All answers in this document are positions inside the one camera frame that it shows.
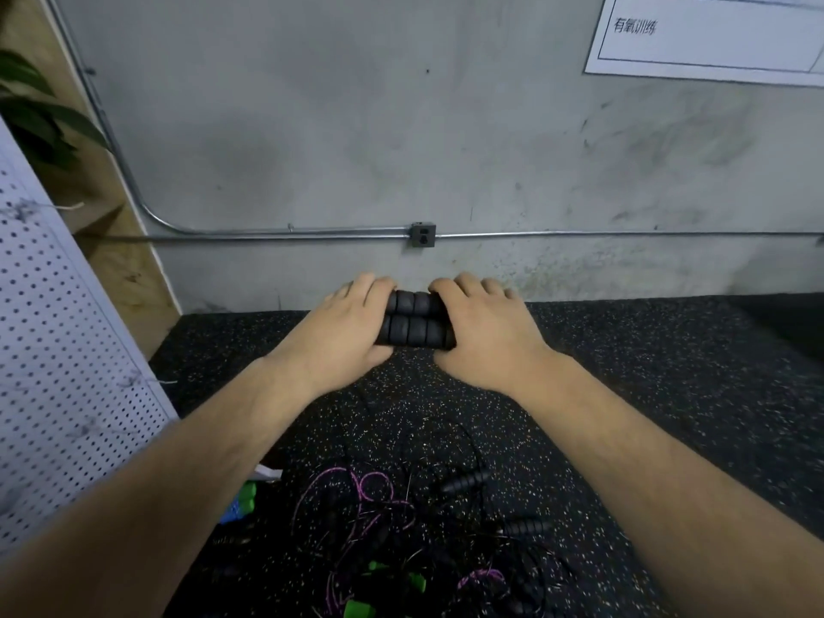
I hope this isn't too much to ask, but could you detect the person's left forearm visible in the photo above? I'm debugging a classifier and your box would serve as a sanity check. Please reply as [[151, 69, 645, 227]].
[[0, 360, 311, 618]]

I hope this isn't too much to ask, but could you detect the person's right hand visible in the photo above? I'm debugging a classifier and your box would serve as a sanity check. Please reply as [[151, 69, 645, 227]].
[[428, 271, 568, 402]]

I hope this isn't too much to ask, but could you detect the green potted plant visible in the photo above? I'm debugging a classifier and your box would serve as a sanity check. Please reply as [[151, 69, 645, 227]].
[[0, 47, 111, 175]]

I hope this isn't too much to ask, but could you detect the metal conduit pipe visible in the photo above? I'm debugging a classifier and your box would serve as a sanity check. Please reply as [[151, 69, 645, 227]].
[[45, 0, 824, 242]]

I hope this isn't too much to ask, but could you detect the white pegboard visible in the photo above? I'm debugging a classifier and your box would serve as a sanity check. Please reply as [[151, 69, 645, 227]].
[[0, 115, 179, 554]]

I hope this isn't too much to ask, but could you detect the person's right forearm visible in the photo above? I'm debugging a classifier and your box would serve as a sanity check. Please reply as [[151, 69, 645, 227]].
[[528, 360, 824, 618]]

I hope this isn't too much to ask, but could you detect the blue green-handled jump rope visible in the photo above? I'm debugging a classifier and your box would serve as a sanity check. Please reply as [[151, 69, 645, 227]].
[[216, 480, 259, 525]]

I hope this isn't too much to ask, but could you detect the black foam-handled jump rope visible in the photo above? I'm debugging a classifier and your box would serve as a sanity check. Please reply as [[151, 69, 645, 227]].
[[377, 289, 458, 351]]

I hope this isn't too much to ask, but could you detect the person's left hand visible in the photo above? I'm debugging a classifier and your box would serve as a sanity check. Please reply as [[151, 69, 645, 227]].
[[264, 272, 398, 402]]

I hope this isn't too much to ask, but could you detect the pile of jump ropes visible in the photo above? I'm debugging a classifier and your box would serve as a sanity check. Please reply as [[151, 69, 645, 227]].
[[289, 431, 581, 618]]

